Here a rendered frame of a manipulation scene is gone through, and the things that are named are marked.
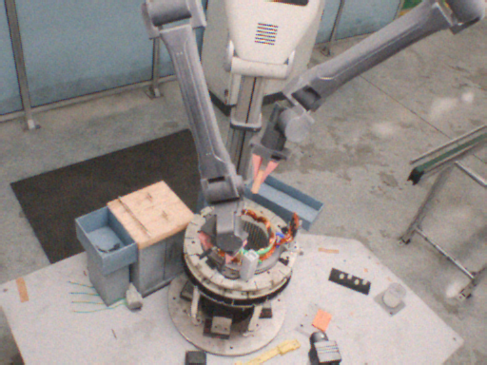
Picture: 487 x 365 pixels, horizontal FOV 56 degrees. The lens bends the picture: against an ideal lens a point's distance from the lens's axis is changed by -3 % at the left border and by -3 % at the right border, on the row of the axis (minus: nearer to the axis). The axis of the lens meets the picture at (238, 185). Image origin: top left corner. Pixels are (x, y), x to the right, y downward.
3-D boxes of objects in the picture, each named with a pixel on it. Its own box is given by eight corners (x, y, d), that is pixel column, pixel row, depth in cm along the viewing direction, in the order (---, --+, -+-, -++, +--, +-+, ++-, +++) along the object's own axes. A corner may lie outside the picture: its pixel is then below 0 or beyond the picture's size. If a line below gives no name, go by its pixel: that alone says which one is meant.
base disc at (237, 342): (222, 380, 134) (222, 379, 133) (143, 290, 152) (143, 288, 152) (308, 310, 156) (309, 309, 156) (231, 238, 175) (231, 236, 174)
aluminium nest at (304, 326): (319, 343, 149) (321, 339, 147) (294, 329, 151) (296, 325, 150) (332, 316, 157) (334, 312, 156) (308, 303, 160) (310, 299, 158)
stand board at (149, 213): (139, 250, 133) (139, 244, 131) (107, 208, 142) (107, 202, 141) (196, 223, 144) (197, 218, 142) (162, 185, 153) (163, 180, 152)
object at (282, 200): (303, 258, 174) (325, 203, 155) (290, 277, 167) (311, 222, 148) (246, 225, 182) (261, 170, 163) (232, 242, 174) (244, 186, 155)
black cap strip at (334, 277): (367, 296, 166) (369, 292, 164) (327, 280, 168) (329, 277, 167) (369, 285, 169) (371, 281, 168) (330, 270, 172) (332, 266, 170)
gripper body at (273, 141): (286, 163, 112) (298, 135, 109) (246, 147, 113) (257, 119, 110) (290, 157, 118) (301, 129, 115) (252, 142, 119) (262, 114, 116)
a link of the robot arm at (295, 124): (320, 96, 113) (297, 73, 109) (340, 112, 103) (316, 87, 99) (285, 132, 116) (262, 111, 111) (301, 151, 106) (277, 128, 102)
